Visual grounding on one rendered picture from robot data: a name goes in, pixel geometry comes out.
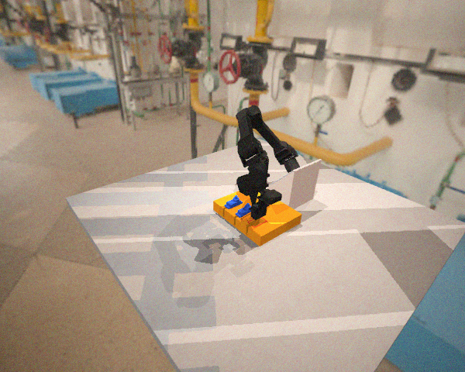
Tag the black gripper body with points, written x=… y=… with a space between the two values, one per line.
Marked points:
x=269 y=196

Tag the black micro servo with brown cable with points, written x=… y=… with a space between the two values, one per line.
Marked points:
x=255 y=213

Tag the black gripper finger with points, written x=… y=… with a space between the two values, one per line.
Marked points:
x=261 y=202
x=253 y=197

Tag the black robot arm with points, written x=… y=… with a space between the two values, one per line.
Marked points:
x=248 y=146

